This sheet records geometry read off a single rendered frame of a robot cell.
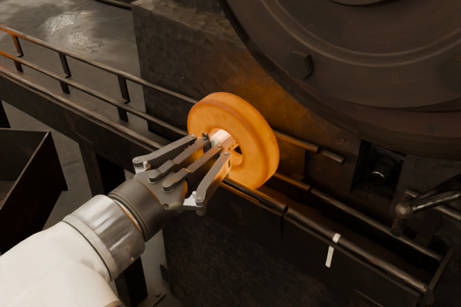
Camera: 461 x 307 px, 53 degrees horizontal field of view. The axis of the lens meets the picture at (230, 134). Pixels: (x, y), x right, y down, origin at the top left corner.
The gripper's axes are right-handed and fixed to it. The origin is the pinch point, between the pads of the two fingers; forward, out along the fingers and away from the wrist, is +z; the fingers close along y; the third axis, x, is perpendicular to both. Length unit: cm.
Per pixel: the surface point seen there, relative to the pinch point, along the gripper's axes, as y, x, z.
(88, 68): -151, -80, 67
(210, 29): -10.3, 10.1, 8.2
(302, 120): 7.8, 2.0, 6.9
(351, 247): 22.0, -5.3, -3.1
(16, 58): -71, -14, 3
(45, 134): -27.7, -4.6, -14.3
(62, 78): -52, -12, 3
